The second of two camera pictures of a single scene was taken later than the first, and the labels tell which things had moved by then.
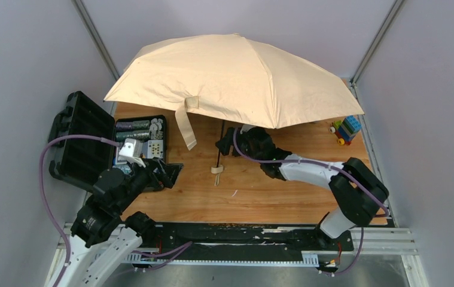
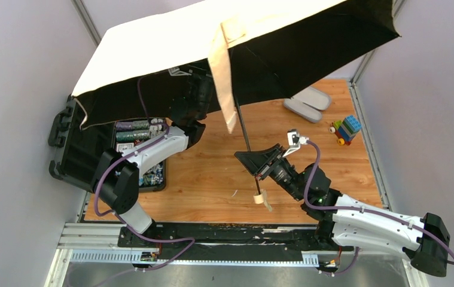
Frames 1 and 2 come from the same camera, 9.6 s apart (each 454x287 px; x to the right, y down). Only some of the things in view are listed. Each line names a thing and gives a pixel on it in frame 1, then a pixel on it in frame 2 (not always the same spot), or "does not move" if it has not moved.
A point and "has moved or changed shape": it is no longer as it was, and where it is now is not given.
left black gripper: (160, 171) to (194, 85)
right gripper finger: (224, 144) to (255, 161)
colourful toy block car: (346, 130) does not move
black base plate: (244, 240) does not move
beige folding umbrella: (234, 76) has moved or changed shape
